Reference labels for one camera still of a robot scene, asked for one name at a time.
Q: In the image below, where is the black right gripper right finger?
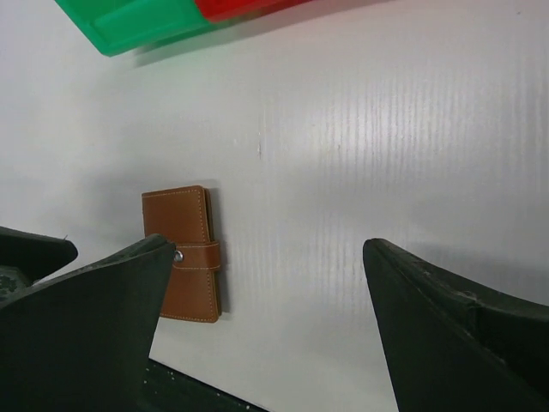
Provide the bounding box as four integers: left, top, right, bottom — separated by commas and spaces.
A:
363, 239, 548, 411

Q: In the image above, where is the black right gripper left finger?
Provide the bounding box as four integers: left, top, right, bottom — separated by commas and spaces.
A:
1, 234, 175, 411

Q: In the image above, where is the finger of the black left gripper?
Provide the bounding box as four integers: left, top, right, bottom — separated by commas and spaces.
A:
1, 227, 78, 296

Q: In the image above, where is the brown leather card holder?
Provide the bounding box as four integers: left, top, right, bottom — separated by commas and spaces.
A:
142, 185, 221, 323

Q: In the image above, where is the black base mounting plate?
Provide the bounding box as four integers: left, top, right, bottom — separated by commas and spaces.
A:
136, 360, 264, 412

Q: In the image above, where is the green plastic bin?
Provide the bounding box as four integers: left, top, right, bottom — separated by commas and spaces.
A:
57, 0, 238, 57

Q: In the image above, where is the red plastic bin middle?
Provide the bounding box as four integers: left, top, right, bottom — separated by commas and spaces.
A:
195, 0, 303, 22

